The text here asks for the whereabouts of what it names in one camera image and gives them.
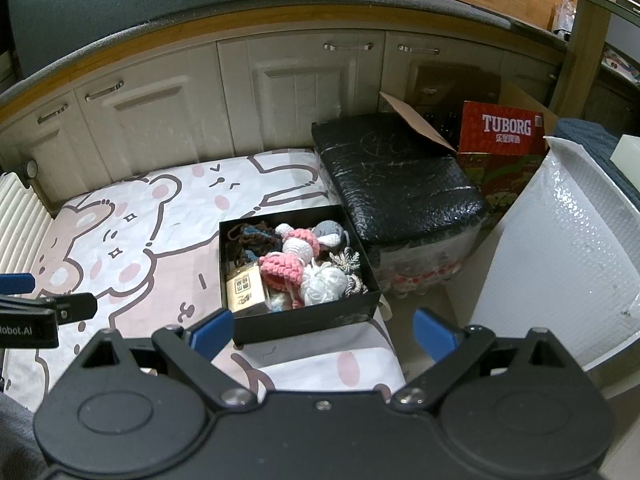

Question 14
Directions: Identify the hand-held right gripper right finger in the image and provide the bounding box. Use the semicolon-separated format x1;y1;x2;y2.
389;308;592;412

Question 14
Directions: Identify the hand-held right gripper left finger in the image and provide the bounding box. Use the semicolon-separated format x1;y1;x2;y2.
56;308;267;412

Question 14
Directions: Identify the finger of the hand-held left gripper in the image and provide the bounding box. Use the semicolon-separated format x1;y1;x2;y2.
0;272;35;294
0;292;99;326

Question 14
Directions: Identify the small yellow box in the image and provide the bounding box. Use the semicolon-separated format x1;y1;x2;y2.
226;262;269;316

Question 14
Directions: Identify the floral drawstring pouch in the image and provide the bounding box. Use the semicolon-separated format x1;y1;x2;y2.
265;290;294;314

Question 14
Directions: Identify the black box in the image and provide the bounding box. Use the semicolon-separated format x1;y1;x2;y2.
218;204;384;346

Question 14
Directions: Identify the dark multicoloured knitted piece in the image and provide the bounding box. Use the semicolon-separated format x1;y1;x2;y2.
227;222;281;269

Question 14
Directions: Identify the pink crochet doll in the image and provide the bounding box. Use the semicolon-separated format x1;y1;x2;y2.
259;223;326;309

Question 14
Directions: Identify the white mesh ball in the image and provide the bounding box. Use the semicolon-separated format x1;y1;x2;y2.
299;260;349;306

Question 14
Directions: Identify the grey rope ball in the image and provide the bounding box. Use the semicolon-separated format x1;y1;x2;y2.
312;220;351;249

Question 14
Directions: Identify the bear printed blanket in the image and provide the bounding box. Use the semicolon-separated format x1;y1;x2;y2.
0;150;407;413

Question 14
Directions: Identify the clear shrink-wrapped case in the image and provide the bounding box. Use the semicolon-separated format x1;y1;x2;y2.
367;210;494;299

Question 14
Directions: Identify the white ribbed suitcase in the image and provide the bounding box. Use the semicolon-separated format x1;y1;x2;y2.
0;159;54;269

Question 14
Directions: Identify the person's grey clothing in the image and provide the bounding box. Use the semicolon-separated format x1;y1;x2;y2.
0;390;49;480

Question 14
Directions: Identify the white cabinet door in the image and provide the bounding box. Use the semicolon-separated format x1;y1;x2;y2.
382;30;506;112
216;30;388;154
0;91;86;202
74;42;226;184
500;52;568;107

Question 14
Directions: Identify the black bubble-wrapped package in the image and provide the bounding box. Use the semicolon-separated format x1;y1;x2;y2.
311;112;491;257

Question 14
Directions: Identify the white bubble wrap sheet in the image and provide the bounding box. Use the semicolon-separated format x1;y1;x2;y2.
472;134;640;374

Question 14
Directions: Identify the red cardboard carton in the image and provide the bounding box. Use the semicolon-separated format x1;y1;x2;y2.
378;82;560;234

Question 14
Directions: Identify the dark blue cloth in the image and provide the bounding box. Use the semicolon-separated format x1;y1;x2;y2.
552;117;640;187

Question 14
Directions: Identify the cream block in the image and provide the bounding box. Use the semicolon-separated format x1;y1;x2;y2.
610;134;640;187

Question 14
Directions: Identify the grey countertop with wooden edge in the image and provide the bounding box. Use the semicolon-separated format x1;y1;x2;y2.
0;0;571;111

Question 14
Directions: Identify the clear plastic bag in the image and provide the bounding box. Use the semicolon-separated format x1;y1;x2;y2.
550;0;576;34

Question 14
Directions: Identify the wooden shelf frame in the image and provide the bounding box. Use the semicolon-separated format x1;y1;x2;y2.
547;0;640;117

